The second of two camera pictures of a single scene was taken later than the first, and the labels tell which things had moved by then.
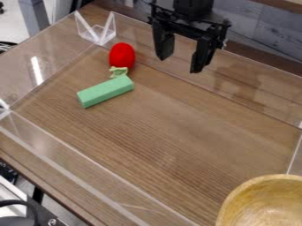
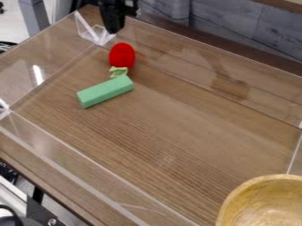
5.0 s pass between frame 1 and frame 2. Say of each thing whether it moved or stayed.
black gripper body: moved
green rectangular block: stayed
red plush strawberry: stayed
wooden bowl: stayed
